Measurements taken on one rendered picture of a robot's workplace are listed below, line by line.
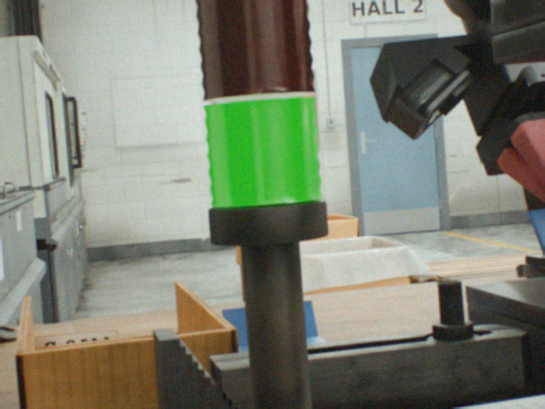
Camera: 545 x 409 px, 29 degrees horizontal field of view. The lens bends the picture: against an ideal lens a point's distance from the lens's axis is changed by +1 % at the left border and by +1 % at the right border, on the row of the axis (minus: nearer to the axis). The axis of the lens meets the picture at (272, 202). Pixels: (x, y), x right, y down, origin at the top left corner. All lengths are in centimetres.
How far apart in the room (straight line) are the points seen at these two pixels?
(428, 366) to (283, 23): 21
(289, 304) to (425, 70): 39
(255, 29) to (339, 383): 20
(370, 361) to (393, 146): 1127
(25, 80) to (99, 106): 620
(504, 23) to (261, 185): 28
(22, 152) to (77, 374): 460
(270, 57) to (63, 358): 29
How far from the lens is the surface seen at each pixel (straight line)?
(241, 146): 33
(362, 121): 1165
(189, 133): 1136
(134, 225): 1135
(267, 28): 33
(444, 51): 72
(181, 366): 46
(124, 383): 58
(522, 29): 56
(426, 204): 1185
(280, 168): 33
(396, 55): 71
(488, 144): 74
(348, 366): 47
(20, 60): 518
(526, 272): 67
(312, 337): 79
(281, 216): 33
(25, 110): 516
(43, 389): 58
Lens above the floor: 107
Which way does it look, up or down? 3 degrees down
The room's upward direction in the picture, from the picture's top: 4 degrees counter-clockwise
